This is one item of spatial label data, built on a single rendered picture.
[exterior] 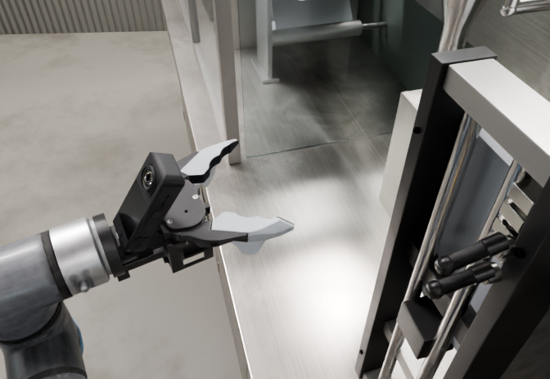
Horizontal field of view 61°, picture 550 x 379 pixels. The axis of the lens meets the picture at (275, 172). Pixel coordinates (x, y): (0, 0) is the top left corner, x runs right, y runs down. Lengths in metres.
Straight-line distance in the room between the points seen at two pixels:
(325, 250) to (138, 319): 1.16
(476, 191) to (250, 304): 0.52
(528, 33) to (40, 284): 0.89
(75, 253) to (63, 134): 2.44
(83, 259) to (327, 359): 0.44
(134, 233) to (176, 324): 1.42
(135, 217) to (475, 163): 0.33
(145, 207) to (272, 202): 0.56
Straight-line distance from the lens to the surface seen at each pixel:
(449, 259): 0.34
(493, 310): 0.40
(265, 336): 0.82
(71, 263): 0.52
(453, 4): 0.76
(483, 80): 0.38
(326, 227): 0.96
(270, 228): 0.52
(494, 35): 1.09
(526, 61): 1.03
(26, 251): 0.53
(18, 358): 0.59
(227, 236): 0.51
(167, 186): 0.46
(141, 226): 0.49
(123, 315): 1.98
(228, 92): 0.99
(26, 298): 0.53
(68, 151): 2.80
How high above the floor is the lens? 1.62
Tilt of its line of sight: 42 degrees down
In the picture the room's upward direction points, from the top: straight up
